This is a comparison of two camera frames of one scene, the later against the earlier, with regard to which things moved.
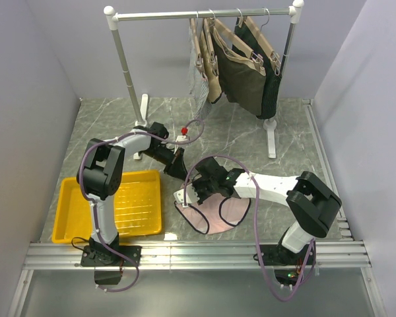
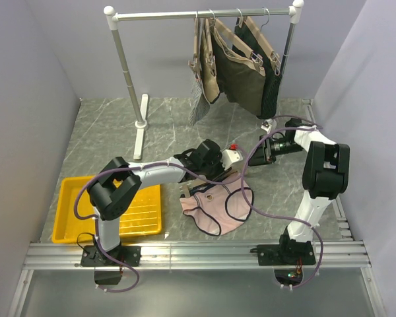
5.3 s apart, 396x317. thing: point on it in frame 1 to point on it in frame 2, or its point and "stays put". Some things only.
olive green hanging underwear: (243, 80) stays put
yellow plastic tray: (137, 208) stays put
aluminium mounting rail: (198, 255) stays put
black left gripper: (175, 166) to (218, 159)
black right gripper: (195, 184) to (263, 154)
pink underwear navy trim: (216, 213) stays put
